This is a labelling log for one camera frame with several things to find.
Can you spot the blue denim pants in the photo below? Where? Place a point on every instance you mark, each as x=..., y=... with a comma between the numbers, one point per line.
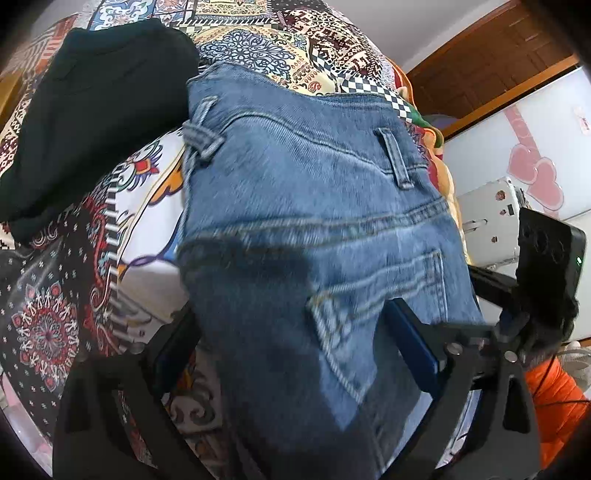
x=314, y=207

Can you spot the pink heart sticker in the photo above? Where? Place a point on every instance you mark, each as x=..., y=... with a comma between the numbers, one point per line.
x=540, y=175

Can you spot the orange cloth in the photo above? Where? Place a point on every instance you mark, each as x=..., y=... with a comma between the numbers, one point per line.
x=563, y=429

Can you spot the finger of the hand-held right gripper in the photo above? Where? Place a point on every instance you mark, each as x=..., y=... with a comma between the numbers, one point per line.
x=494, y=284
x=515, y=325

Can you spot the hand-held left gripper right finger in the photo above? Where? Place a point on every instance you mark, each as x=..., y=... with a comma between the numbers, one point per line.
x=411, y=346

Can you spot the brown wooden door frame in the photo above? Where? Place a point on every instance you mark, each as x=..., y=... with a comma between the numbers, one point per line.
x=485, y=55

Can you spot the black folded cloth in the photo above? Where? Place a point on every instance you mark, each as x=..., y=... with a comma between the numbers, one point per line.
x=97, y=110

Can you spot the patchwork patterned bed sheet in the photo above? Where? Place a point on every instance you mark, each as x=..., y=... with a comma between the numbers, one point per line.
x=46, y=323

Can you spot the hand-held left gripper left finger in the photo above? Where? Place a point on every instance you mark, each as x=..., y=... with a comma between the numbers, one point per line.
x=178, y=350

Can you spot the orange green fleece blanket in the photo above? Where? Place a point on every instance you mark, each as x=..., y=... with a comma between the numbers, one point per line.
x=443, y=180

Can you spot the white sewing machine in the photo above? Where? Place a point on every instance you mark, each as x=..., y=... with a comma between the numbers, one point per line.
x=485, y=226

